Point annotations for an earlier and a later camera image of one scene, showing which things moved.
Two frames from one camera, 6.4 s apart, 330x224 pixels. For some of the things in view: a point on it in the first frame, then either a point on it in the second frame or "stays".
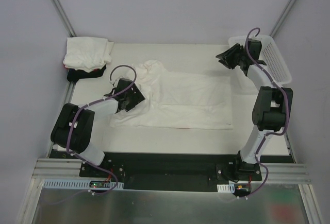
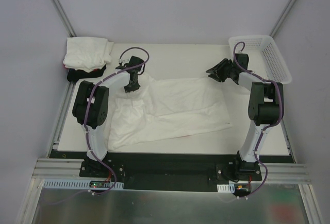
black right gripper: (231, 56) -> (224, 69)
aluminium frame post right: (289, 6) stays
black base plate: (174, 172) stays
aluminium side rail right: (289, 147) stays
